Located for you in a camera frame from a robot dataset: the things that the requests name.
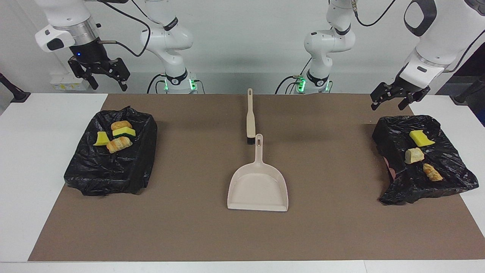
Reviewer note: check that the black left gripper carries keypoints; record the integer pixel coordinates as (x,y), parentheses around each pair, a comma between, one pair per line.
(407,89)

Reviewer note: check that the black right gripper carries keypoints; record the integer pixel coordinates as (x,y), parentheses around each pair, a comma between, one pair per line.
(90,53)

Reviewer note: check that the notched yellow sponge piece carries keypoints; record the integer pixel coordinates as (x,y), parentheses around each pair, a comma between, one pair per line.
(420,138)

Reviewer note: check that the brown bread roll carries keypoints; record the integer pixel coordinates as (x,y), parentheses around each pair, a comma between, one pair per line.
(121,125)

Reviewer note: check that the pale pastry piece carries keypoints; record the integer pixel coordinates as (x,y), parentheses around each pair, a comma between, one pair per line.
(413,156)

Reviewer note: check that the yellow sponge with green side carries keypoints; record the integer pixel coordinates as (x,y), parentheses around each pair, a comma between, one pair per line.
(124,132)

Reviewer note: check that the curved yellow sponge piece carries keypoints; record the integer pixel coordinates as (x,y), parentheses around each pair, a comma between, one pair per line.
(101,140)

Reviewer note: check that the large striped croissant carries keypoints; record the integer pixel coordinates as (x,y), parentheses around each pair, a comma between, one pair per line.
(119,144)

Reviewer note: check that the small striped croissant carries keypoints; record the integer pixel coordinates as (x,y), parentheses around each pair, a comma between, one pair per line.
(432,172)

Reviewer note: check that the beige hand brush black bristles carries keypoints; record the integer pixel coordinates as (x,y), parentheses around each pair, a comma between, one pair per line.
(250,117)

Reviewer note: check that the beige plastic dustpan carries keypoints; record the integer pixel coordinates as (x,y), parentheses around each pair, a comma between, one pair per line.
(257,189)

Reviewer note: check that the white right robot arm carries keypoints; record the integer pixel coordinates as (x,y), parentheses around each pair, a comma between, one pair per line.
(68,22)

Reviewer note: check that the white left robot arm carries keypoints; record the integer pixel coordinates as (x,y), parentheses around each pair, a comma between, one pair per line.
(435,38)

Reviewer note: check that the black bag lined pink bin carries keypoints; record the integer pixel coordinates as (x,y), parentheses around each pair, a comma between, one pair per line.
(447,178)

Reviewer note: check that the brown table mat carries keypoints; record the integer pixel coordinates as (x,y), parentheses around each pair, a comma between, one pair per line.
(242,235)

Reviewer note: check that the white wall socket box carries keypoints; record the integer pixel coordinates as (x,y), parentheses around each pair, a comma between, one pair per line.
(62,84)

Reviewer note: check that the black camera stand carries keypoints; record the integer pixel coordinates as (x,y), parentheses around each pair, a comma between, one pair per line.
(464,94)
(17,94)

